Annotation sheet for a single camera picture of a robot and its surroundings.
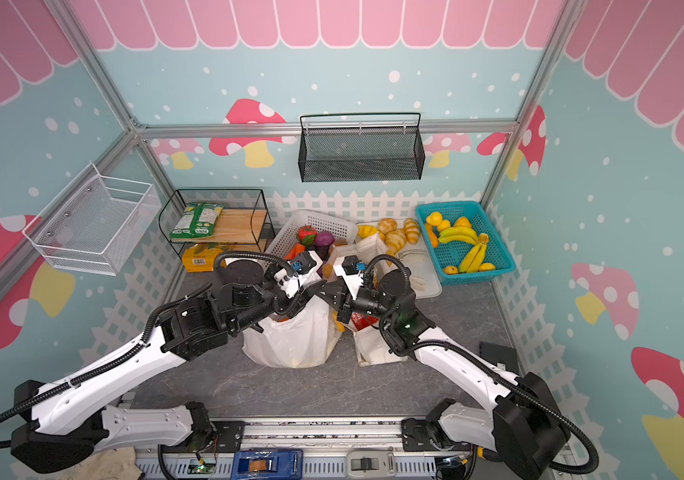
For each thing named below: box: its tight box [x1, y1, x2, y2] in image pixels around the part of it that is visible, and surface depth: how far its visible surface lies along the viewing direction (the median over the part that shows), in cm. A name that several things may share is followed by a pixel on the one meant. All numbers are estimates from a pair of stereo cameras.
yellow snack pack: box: [182, 244, 223, 273], surface depth 105 cm
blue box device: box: [231, 449, 304, 480], surface depth 68 cm
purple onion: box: [315, 231, 335, 247], surface depth 111 cm
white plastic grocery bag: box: [242, 296, 342, 369], surface depth 76 cm
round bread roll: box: [377, 218, 397, 234], surface depth 119 cm
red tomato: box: [298, 225, 318, 245], surface depth 111 cm
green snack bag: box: [170, 202, 224, 239], surface depth 99 cm
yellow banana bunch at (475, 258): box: [460, 233, 489, 273], surface depth 108 cm
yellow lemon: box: [426, 211, 443, 226], surface depth 115 cm
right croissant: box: [404, 218, 421, 245], surface depth 119 cm
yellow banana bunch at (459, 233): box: [438, 226, 479, 245], surface depth 114 cm
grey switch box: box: [346, 449, 396, 478], surface depth 69 cm
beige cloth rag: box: [60, 446, 143, 480], surface depth 71 cm
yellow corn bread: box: [357, 225, 378, 239], surface depth 118 cm
